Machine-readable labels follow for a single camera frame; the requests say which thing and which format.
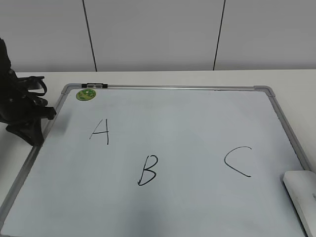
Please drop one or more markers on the black marker on board frame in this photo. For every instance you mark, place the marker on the black marker on board frame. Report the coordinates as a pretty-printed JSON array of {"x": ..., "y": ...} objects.
[{"x": 94, "y": 85}]

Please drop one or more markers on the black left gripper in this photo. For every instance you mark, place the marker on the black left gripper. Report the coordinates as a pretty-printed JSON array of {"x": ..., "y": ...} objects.
[{"x": 22, "y": 106}]

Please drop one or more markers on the green round magnet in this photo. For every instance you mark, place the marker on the green round magnet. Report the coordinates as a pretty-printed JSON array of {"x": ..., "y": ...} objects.
[{"x": 86, "y": 94}]

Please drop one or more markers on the white whiteboard eraser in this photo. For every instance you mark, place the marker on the white whiteboard eraser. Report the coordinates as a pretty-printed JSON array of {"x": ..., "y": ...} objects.
[{"x": 301, "y": 186}]

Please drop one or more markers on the white framed whiteboard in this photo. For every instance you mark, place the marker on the white framed whiteboard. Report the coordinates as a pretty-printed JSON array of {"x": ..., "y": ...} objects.
[{"x": 159, "y": 161}]

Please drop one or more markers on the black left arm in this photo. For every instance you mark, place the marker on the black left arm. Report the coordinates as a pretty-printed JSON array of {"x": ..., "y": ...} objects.
[{"x": 4, "y": 59}]

